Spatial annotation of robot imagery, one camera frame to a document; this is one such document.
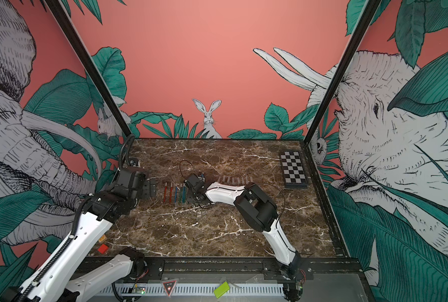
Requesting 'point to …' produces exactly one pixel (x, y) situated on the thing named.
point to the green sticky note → (221, 289)
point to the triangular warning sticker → (169, 286)
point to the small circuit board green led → (139, 290)
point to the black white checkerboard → (294, 172)
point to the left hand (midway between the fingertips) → (142, 180)
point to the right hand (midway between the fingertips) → (189, 196)
